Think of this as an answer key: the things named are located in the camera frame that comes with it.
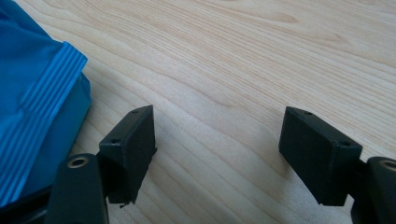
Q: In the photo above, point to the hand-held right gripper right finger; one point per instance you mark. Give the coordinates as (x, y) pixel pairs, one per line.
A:
(317, 158)

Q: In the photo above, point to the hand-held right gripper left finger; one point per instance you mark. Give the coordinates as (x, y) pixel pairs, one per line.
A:
(130, 158)

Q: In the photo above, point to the blue cloth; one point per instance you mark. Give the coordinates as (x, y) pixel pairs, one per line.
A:
(34, 93)

